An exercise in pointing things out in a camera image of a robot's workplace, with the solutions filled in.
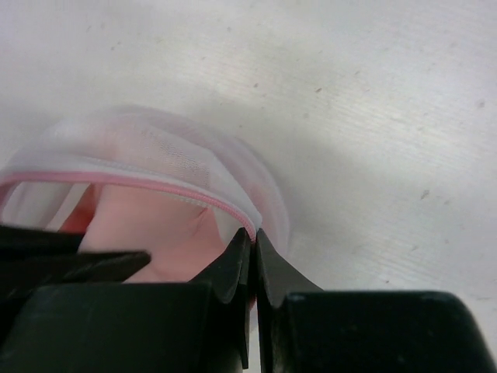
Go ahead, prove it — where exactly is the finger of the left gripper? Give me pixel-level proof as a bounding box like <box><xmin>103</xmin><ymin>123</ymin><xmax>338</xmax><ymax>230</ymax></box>
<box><xmin>1</xmin><ymin>252</ymin><xmax>150</xmax><ymax>302</ymax></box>
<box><xmin>1</xmin><ymin>225</ymin><xmax>83</xmax><ymax>256</ymax></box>

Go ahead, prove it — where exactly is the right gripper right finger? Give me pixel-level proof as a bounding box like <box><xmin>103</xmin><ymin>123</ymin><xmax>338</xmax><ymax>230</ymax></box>
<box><xmin>254</xmin><ymin>232</ymin><xmax>496</xmax><ymax>372</ymax></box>

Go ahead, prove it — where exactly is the white pink mesh laundry bag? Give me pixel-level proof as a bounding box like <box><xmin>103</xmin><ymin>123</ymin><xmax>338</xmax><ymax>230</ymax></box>
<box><xmin>1</xmin><ymin>106</ymin><xmax>290</xmax><ymax>253</ymax></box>

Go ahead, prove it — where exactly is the pink bra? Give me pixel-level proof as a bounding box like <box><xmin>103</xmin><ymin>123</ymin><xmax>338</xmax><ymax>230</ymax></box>
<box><xmin>61</xmin><ymin>185</ymin><xmax>241</xmax><ymax>283</ymax></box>

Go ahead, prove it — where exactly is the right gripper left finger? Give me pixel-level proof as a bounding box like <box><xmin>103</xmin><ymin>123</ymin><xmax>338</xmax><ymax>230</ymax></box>
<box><xmin>1</xmin><ymin>229</ymin><xmax>252</xmax><ymax>372</ymax></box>

